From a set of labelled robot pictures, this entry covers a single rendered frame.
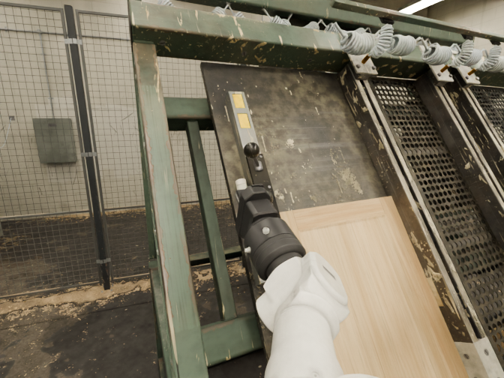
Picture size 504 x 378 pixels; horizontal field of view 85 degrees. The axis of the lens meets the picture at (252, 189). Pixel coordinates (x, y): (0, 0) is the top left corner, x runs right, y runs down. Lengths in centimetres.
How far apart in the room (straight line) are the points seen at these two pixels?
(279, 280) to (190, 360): 27
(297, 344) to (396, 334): 63
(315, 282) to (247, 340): 40
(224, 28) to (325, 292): 81
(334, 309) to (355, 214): 55
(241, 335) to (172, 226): 30
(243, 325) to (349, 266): 32
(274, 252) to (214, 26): 72
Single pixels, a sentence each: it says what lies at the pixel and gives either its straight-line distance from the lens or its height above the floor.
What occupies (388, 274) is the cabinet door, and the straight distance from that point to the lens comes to 91.
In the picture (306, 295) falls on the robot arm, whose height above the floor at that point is 139.
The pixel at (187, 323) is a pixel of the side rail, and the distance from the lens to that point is 61.
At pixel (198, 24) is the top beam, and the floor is 186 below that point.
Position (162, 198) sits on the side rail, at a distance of 65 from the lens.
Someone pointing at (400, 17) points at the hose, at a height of 192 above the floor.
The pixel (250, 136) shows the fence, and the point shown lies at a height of 155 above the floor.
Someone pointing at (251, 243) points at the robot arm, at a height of 139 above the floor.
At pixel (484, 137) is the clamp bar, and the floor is 152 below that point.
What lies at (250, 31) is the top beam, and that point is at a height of 186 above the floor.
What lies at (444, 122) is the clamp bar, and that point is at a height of 159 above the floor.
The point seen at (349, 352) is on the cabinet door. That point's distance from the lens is 80.
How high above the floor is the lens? 159
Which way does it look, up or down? 14 degrees down
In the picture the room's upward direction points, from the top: straight up
